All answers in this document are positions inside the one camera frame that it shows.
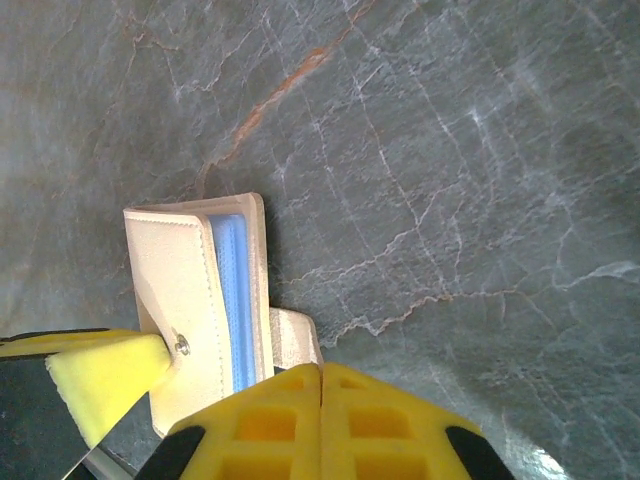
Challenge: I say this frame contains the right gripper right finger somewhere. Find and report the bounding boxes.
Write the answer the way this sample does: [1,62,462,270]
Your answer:
[320,361,516,480]

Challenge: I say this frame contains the beige card holder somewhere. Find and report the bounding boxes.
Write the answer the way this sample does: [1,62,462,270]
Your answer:
[122,192,322,441]

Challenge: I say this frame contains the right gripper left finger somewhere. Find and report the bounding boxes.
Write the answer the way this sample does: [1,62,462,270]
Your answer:
[137,363,322,480]

